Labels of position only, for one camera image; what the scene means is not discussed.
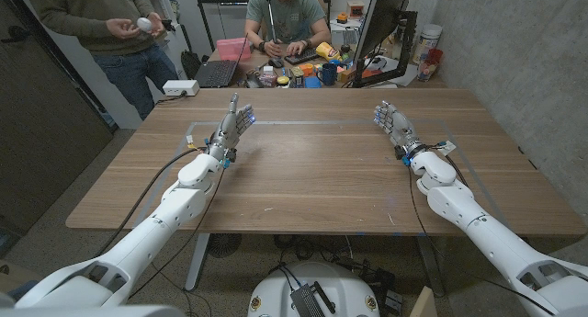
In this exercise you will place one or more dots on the black bag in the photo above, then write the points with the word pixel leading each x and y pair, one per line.
pixel 190 64

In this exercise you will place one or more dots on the pink and white package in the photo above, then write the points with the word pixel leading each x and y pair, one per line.
pixel 267 76

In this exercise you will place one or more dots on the white cylindrical canister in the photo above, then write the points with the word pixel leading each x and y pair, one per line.
pixel 427 43

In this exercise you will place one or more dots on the pink plastic box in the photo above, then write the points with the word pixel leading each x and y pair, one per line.
pixel 233 49

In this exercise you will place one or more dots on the black keyboard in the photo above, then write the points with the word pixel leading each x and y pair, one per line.
pixel 301 56

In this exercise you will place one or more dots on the light wooden board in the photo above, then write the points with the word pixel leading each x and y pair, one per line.
pixel 423 304

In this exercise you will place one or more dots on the orange box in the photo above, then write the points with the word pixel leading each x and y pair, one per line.
pixel 355 9

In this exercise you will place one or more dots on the dark blue mug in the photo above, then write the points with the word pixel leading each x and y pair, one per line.
pixel 329 74

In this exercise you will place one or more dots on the standing person in olive sweater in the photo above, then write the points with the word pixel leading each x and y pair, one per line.
pixel 115 37

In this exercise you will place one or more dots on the flat blue object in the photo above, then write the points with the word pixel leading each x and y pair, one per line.
pixel 313 82

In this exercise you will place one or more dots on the red lidded clear container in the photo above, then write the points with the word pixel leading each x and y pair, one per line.
pixel 431 64

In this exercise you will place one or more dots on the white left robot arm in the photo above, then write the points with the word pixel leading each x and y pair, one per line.
pixel 151 229

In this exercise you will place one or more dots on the white power box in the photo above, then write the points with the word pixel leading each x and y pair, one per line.
pixel 180 87

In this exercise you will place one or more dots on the small white ball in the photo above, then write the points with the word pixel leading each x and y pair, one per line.
pixel 144 24

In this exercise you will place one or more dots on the black computer mouse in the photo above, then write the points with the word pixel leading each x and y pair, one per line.
pixel 276 62

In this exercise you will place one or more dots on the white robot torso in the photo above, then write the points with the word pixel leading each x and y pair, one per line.
pixel 342 285

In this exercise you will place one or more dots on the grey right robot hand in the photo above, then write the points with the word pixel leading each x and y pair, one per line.
pixel 400 128

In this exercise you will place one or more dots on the white table leg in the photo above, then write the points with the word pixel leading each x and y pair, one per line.
pixel 196 262

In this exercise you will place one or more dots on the seated person in green shirt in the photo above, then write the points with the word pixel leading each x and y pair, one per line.
pixel 289 16

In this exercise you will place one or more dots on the black round fan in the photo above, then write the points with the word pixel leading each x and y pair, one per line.
pixel 223 244

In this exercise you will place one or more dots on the black computer monitor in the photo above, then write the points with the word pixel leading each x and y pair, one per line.
pixel 381 18

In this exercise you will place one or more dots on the black electronics module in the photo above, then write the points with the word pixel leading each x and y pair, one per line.
pixel 305 301

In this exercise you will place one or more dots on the white pole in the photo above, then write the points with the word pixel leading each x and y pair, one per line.
pixel 271 14

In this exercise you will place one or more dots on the black laptop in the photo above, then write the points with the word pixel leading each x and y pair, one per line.
pixel 217 73

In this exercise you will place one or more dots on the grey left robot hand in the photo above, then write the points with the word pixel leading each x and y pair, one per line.
pixel 226 133

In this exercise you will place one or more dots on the orange cup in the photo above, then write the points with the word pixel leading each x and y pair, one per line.
pixel 306 69

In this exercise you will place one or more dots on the black monitor stand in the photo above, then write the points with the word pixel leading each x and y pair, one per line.
pixel 406 46

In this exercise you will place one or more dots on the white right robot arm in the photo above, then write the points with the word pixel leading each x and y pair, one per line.
pixel 482 234

